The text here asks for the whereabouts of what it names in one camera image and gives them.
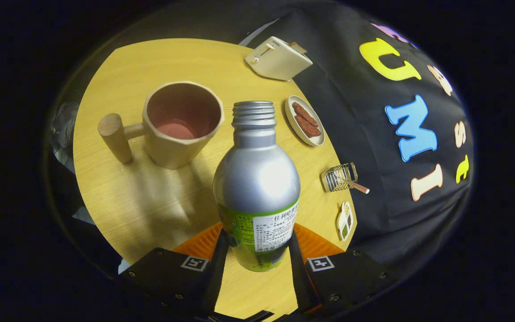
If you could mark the silver juice bottle green label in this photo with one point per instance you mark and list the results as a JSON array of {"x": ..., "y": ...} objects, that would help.
[{"x": 257, "y": 179}]

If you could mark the crumpled white plastic sheet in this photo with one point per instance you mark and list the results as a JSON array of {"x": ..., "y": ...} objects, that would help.
[{"x": 64, "y": 134}]

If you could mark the brown stick with white tip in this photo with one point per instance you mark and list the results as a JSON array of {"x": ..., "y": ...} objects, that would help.
[{"x": 361, "y": 188}]

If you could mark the toast slice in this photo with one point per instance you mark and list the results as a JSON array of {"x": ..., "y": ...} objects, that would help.
[{"x": 298, "y": 47}]

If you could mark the wooden table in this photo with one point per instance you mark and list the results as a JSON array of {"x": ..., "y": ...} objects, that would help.
[{"x": 150, "y": 201}]

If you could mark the brown meat slice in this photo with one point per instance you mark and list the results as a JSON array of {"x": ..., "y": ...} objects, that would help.
[
  {"x": 310, "y": 129},
  {"x": 304, "y": 114}
]

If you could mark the white toaster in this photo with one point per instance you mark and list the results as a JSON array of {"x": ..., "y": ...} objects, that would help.
[{"x": 275, "y": 60}]

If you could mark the black backdrop cloth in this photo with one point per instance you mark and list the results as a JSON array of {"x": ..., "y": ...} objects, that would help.
[{"x": 351, "y": 112}]

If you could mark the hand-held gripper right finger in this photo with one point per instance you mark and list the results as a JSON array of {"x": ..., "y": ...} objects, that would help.
[{"x": 297, "y": 277}]

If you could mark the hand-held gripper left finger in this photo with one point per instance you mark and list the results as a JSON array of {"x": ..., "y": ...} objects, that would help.
[{"x": 215, "y": 277}]

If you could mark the small white plate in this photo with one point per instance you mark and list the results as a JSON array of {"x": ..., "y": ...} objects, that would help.
[{"x": 291, "y": 120}]

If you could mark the white divided condiment dish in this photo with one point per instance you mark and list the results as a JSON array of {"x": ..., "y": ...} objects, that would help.
[{"x": 344, "y": 223}]

